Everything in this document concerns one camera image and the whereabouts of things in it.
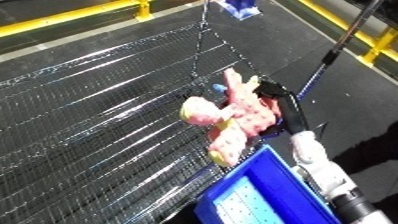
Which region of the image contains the pink starfish soft toy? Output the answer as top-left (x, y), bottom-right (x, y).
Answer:
top-left (177, 67), bottom-right (285, 168)

